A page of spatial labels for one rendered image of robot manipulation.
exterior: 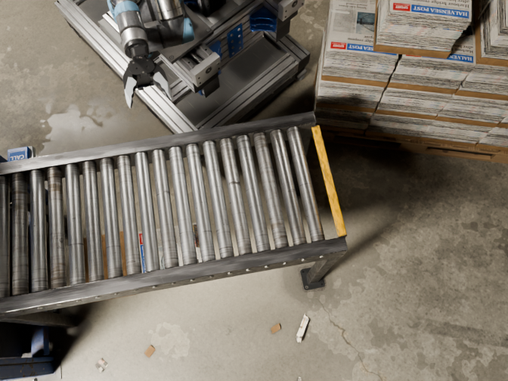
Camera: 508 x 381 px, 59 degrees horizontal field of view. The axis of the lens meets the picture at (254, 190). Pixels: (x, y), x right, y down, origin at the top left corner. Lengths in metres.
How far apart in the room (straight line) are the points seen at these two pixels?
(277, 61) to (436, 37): 0.99
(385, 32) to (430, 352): 1.51
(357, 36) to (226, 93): 0.85
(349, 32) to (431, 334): 1.48
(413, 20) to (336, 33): 0.32
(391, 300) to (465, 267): 0.43
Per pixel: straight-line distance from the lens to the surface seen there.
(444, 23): 1.81
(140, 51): 1.31
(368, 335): 2.40
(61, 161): 1.83
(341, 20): 1.99
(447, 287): 2.54
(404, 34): 1.85
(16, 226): 1.81
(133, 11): 1.49
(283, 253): 1.57
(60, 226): 1.75
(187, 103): 2.49
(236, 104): 2.44
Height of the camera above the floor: 2.34
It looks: 71 degrees down
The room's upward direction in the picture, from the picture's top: 2 degrees counter-clockwise
